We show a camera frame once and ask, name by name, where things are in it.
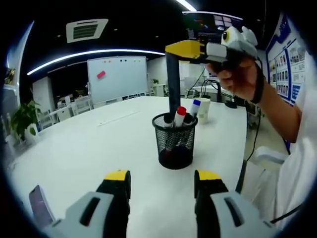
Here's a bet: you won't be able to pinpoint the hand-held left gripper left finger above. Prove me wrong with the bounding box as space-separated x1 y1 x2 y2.
47 170 131 238

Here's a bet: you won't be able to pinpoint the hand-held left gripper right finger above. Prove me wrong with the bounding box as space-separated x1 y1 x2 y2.
194 169 280 238

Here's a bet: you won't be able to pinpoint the blue whiteboard marker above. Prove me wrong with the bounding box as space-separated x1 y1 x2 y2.
189 99 202 118

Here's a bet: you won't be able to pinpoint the white paper cup green print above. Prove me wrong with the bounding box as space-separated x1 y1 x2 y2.
197 98 211 125

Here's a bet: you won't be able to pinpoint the red whiteboard marker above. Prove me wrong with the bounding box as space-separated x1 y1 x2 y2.
173 106 187 127

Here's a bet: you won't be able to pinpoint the black mesh pen holder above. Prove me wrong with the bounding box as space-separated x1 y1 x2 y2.
152 112 199 170

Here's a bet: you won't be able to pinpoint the whiteboard on stand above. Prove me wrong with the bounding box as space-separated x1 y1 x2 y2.
86 56 149 105

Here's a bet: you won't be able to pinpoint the person's right hand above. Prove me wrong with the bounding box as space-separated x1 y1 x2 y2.
206 56 264 102

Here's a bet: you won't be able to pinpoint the grey standing desk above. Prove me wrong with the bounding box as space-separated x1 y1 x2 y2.
192 84 238 109

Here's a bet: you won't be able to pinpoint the ceiling light strip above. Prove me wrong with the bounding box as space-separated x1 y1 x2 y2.
175 0 198 12
26 49 166 76

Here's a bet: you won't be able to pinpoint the smartphone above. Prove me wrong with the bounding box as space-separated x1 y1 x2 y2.
29 185 55 225

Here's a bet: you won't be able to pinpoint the white office desk cluster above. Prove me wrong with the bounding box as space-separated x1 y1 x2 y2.
148 79 169 97
39 95 94 124

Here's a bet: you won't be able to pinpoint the white chair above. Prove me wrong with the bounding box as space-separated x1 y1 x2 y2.
237 146 285 201

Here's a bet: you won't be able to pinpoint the person's white shirt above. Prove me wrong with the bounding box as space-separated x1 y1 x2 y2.
271 47 317 230

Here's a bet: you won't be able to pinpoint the ceiling air conditioner vent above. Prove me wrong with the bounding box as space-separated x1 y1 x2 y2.
66 19 109 44

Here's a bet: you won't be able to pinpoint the potted green plant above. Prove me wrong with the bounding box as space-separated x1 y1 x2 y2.
11 100 42 143

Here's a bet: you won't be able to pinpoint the white tall cabinet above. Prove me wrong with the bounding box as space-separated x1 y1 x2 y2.
32 76 54 110

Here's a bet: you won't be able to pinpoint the gold ornaments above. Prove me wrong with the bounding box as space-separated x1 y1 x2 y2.
6 68 16 84

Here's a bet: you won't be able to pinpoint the white curved display stand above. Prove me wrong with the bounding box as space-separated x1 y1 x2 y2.
4 21 35 86

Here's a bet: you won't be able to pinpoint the black cable bundle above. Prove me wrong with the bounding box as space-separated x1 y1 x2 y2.
200 79 221 102

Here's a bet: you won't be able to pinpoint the wall mounted dark monitor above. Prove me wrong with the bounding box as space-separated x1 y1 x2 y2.
182 11 245 43

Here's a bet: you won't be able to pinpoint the blue white wall display board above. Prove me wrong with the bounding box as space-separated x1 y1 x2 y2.
264 12 313 106

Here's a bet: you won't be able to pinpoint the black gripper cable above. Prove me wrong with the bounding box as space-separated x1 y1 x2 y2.
244 105 263 162
269 205 302 224

